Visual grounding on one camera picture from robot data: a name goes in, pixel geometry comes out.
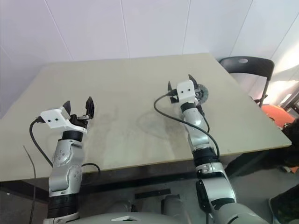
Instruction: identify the orange object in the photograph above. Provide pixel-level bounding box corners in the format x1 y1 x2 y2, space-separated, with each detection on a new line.
261 104 297 128

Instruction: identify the black folding chair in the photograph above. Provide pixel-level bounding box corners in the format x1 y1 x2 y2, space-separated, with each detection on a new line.
218 56 276 108

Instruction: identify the thin black wire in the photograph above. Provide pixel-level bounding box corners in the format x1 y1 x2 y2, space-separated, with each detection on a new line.
22 145 37 220

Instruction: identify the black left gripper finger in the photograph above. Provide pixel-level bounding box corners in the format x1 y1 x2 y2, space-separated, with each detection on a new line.
83 96 95 120
62 100 73 119

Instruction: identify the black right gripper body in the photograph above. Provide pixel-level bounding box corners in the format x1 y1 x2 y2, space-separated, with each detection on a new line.
168 89 180 105

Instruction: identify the grey rounded shape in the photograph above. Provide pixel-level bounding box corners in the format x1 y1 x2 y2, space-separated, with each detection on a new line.
162 195 182 213

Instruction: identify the grey spoked rotor disc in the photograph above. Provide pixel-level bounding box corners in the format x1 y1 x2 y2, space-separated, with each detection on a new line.
195 84 210 104

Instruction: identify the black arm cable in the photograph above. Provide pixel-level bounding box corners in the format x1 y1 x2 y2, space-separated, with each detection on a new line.
29 117 101 175
153 92 221 164

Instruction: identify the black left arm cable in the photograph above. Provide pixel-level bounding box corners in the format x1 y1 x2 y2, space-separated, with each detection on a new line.
29 117 101 175

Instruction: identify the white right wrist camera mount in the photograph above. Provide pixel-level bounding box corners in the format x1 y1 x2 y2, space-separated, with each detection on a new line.
176 80 199 104

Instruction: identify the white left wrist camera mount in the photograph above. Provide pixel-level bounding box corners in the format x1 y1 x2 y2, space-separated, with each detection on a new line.
39 106 88 135

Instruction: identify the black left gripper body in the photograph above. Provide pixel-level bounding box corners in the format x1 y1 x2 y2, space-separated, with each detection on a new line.
69 113 91 130

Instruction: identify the black flat bar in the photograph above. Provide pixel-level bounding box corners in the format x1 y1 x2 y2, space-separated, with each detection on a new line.
135 187 173 200

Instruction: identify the person dark trouser leg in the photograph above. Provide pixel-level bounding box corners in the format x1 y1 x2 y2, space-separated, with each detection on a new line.
280 118 299 175

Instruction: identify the dark patterned shoe white sole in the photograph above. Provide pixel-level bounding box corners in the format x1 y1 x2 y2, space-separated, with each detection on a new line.
268 186 299 224

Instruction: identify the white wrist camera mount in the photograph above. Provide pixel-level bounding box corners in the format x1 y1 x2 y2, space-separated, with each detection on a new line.
39 106 88 135
176 80 199 104

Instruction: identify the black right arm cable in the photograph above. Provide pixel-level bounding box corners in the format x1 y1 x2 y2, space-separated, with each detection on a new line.
153 92 221 164

